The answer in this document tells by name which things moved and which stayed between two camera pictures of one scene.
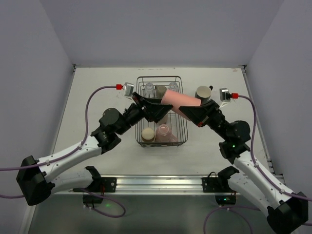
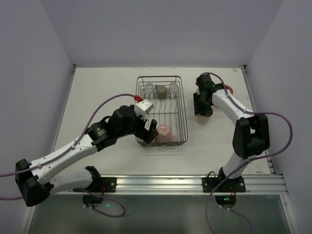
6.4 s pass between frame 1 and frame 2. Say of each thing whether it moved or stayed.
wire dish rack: stayed
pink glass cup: stayed
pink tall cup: moved
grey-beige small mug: stayed
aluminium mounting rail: stayed
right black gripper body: moved
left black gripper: moved
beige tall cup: moved
